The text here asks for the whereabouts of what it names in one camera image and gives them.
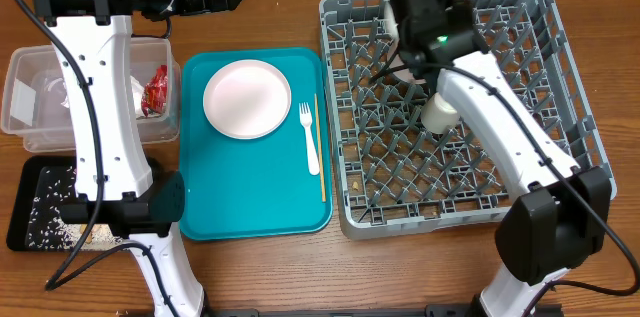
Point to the grey dishwasher rack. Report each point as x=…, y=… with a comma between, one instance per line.
x=394, y=178

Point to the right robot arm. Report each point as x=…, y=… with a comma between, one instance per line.
x=558, y=211

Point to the white plastic fork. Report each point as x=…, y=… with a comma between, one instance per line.
x=306, y=122

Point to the black tray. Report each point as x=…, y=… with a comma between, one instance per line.
x=25, y=197

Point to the rice and peanuts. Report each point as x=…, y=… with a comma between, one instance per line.
x=46, y=231

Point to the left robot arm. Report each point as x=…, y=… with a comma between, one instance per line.
x=115, y=184

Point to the red snack wrapper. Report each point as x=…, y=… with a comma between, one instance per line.
x=155, y=93

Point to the small white plate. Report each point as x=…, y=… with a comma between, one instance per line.
x=391, y=27

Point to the clear plastic bin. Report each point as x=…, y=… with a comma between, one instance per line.
x=34, y=100

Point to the wooden chopstick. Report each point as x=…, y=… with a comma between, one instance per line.
x=319, y=150

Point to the white paper cup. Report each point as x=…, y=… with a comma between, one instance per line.
x=438, y=116

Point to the large pink plate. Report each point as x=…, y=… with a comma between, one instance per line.
x=247, y=99

